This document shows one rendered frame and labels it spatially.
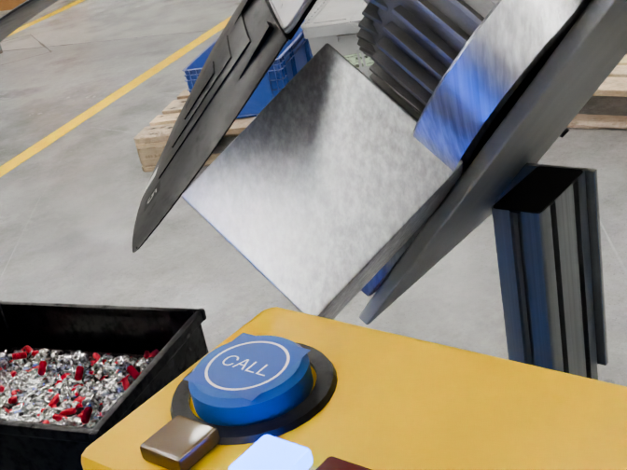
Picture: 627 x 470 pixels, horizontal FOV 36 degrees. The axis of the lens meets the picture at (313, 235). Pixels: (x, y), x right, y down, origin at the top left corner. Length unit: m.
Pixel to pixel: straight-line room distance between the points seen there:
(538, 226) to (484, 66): 0.22
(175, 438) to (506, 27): 0.37
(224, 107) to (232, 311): 1.87
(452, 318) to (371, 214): 1.78
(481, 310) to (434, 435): 2.16
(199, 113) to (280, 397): 0.56
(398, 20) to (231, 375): 0.40
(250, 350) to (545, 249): 0.50
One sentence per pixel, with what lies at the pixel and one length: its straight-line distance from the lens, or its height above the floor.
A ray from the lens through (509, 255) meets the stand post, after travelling 0.81.
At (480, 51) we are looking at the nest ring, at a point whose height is 1.08.
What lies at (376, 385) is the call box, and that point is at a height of 1.07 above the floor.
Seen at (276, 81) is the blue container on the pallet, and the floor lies 0.28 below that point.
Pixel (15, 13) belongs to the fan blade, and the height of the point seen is 1.17.
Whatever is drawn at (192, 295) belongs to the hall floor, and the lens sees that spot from 2.79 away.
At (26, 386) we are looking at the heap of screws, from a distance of 0.83.
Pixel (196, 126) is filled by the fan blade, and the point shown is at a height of 1.00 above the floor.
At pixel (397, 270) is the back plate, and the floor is 0.89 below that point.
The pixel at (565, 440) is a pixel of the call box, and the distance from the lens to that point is 0.28.
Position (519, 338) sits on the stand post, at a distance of 0.85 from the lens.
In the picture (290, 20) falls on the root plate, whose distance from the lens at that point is 0.77.
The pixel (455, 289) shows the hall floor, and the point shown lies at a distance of 2.55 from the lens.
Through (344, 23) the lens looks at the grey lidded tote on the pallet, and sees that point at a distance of 3.53.
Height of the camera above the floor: 1.25
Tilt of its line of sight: 25 degrees down
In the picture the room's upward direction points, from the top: 11 degrees counter-clockwise
